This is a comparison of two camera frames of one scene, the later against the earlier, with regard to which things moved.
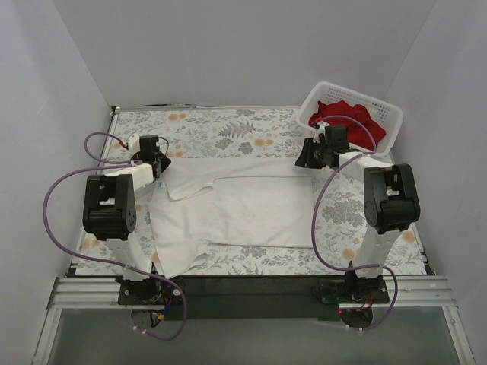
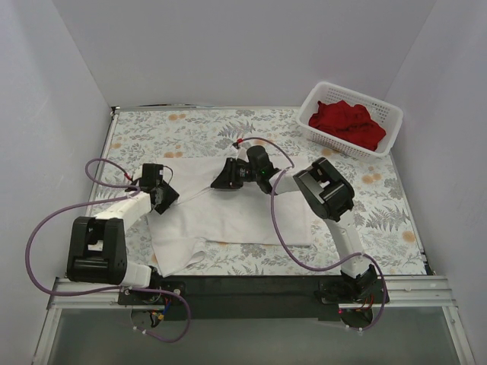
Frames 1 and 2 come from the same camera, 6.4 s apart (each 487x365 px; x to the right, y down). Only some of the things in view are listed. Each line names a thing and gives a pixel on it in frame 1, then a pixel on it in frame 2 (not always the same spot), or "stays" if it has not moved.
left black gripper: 160,163 to 166,198
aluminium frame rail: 402,293 stays
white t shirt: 243,201 stays
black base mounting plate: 243,297 stays
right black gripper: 312,150 to 231,173
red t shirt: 362,131 stays
